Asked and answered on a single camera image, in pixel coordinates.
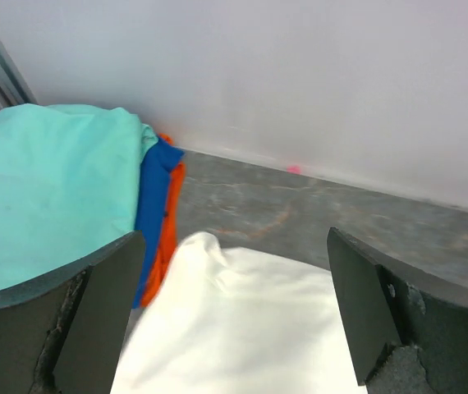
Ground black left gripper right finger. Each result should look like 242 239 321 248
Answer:
327 227 468 393

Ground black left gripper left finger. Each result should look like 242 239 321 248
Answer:
0 231 145 393

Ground white printed t shirt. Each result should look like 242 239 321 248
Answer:
112 232 365 393

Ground folded orange t shirt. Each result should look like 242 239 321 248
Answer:
140 133 187 308

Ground folded mint green t shirt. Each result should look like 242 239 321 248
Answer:
0 104 158 290

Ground folded blue t shirt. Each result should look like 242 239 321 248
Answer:
131 137 186 309

